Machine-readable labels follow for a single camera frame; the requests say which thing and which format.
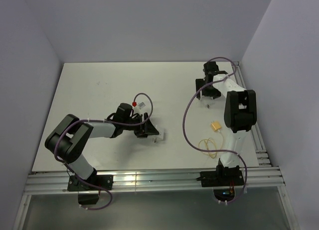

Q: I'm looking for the white cube power socket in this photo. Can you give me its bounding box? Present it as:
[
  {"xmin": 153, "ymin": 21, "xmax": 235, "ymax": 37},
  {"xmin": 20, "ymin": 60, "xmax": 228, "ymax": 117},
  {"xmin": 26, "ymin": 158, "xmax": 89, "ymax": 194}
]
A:
[{"xmin": 149, "ymin": 125, "xmax": 165, "ymax": 143}]

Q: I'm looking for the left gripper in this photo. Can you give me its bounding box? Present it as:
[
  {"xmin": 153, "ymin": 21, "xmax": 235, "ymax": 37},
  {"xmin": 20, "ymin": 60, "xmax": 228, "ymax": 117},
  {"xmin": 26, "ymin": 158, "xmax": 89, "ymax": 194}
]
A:
[{"xmin": 123, "ymin": 113, "xmax": 159, "ymax": 138}]

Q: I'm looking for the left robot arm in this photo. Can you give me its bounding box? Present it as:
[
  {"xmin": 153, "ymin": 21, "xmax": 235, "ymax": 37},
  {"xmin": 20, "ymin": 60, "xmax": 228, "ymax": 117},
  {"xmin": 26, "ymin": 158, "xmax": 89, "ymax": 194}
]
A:
[{"xmin": 44, "ymin": 103, "xmax": 162, "ymax": 190}]

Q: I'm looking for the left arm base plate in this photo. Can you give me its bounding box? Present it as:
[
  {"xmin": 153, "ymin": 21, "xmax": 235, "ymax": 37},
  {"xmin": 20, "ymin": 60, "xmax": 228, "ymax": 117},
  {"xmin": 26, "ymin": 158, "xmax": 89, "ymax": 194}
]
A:
[{"xmin": 67, "ymin": 175, "xmax": 113, "ymax": 192}]

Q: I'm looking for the aluminium front rail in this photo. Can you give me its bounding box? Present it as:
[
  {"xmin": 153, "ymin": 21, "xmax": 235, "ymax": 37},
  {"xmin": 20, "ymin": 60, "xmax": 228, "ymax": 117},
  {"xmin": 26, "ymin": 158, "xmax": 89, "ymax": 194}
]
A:
[{"xmin": 23, "ymin": 167, "xmax": 285, "ymax": 195}]

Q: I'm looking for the orange USB charger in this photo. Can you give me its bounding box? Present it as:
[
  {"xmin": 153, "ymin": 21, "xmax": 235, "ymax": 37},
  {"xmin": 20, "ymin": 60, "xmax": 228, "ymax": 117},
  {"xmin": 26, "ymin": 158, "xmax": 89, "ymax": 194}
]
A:
[{"xmin": 210, "ymin": 121, "xmax": 222, "ymax": 132}]

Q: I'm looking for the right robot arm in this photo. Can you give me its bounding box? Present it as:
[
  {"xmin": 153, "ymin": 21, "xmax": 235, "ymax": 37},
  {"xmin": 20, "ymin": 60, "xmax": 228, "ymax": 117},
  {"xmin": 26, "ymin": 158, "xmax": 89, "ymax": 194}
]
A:
[{"xmin": 195, "ymin": 61, "xmax": 257, "ymax": 185}]

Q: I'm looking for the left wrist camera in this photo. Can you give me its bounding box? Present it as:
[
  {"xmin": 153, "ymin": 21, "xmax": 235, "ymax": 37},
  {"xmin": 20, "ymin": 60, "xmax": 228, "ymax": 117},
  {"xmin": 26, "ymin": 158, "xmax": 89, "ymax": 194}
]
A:
[{"xmin": 132, "ymin": 101, "xmax": 146, "ymax": 114}]

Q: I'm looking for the aluminium side rail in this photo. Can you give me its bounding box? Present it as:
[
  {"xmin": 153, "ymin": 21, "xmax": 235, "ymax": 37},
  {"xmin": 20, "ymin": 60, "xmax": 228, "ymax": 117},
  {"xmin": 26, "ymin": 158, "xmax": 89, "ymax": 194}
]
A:
[{"xmin": 230, "ymin": 61, "xmax": 272, "ymax": 167}]

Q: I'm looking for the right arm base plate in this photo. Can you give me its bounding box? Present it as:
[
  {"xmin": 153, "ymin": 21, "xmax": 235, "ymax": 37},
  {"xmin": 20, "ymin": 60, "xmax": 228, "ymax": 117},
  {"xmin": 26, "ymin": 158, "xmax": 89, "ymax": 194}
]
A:
[{"xmin": 196, "ymin": 170, "xmax": 244, "ymax": 187}]

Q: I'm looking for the yellow USB cable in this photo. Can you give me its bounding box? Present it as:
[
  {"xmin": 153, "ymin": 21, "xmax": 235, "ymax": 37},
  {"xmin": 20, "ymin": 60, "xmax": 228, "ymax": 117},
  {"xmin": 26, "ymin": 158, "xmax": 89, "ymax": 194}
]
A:
[{"xmin": 198, "ymin": 130, "xmax": 225, "ymax": 159}]

